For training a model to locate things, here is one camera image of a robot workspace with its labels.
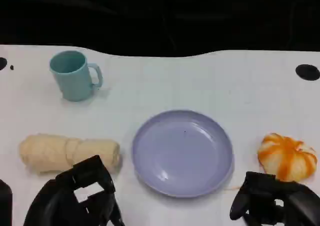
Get orange and white bread roll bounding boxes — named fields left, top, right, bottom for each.
left=257, top=133, right=318, bottom=182

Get pale green mug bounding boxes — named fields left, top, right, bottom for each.
left=49, top=50, right=103, bottom=102

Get lilac plate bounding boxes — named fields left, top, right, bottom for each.
left=131, top=109, right=234, bottom=199

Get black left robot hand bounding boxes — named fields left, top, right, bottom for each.
left=23, top=180, right=126, bottom=226

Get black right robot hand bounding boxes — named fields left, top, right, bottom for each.
left=229, top=171, right=320, bottom=226

